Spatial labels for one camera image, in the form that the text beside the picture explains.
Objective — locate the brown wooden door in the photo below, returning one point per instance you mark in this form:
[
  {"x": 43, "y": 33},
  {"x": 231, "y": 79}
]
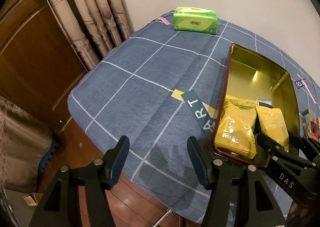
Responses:
[{"x": 39, "y": 67}]

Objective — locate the blue checked tablecloth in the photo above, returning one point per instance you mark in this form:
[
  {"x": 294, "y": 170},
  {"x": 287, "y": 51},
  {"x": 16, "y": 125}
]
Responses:
[{"x": 130, "y": 93}]

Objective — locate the yellow snack packet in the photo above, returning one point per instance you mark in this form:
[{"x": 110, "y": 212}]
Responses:
[
  {"x": 272, "y": 124},
  {"x": 235, "y": 131}
]

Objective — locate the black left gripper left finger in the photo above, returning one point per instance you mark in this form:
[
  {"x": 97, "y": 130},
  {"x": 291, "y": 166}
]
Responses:
[{"x": 60, "y": 204}]

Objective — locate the beige patterned curtain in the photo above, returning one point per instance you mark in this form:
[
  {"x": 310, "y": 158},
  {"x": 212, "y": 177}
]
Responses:
[{"x": 93, "y": 27}]

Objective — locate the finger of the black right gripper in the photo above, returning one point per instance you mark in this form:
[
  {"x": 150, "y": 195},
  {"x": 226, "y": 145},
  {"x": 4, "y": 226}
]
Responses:
[
  {"x": 282, "y": 164},
  {"x": 308, "y": 146}
]

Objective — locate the cardboard box on floor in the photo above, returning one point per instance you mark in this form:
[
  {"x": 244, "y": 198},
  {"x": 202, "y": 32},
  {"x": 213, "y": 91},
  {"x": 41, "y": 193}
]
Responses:
[{"x": 32, "y": 199}]

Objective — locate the dark seaweed snack bar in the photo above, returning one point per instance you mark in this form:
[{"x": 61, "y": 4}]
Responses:
[{"x": 307, "y": 115}]

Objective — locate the gold toffee tin box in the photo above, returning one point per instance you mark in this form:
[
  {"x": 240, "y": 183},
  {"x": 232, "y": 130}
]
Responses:
[{"x": 250, "y": 75}]

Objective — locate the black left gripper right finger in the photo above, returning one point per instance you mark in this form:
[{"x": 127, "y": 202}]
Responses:
[{"x": 255, "y": 205}]

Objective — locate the red snack packet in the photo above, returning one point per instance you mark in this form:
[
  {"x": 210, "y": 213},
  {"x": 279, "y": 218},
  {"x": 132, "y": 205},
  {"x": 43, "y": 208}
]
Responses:
[{"x": 311, "y": 129}]

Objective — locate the green tissue pack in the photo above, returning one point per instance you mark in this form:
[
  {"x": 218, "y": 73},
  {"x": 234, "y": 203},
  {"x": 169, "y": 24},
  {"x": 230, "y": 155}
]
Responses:
[{"x": 195, "y": 19}]

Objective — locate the small blue packet in tin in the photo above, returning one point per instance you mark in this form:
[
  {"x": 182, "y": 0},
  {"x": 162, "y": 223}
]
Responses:
[{"x": 265, "y": 103}]

